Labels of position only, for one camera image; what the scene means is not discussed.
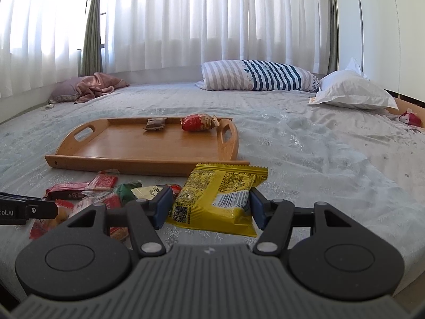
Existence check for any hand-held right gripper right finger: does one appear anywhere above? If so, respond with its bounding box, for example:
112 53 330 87
249 188 358 257

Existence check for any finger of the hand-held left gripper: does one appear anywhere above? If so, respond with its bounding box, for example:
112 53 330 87
0 191 67 221

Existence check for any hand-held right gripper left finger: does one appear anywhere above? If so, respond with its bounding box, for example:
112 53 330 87
68 186 175 257

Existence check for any dark red snack bar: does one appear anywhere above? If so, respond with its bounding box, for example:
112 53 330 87
43 182 92 201

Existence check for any green snack packet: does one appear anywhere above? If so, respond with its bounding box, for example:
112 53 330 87
114 181 167 205

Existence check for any yellow snack packet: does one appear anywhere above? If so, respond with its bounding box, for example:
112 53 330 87
165 163 269 238

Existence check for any red and white thin bar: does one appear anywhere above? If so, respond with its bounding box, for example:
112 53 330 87
83 169 120 196

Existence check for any wooden tray with handles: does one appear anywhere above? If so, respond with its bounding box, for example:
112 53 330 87
45 117 250 177

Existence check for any brown snack packet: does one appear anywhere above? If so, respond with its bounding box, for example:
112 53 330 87
143 118 167 132

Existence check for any large red snack packet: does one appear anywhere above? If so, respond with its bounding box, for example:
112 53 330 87
180 113 220 133

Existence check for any light blue snowflake bedsheet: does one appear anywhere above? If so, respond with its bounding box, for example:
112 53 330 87
0 80 425 306

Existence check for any purple pillow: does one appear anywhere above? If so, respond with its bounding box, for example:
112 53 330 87
49 77 87 103

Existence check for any pink crumpled cloth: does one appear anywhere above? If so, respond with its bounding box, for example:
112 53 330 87
75 72 131 104

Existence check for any blue and grey striped pillow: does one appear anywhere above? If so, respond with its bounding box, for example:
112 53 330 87
195 60 321 93

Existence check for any white pillow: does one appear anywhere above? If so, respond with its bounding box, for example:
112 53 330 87
307 57 399 111

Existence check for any red and white small object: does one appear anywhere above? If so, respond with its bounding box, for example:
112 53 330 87
398 108 423 127

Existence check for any white sheer curtain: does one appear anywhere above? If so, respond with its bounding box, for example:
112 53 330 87
0 0 91 98
104 0 333 82

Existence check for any grey-green drape curtain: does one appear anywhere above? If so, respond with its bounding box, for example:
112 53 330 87
326 0 340 73
80 0 106 76

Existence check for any white wardrobe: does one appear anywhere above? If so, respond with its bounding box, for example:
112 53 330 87
336 0 425 107

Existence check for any wooden bed frame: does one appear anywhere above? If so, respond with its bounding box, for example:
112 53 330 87
384 89 425 117

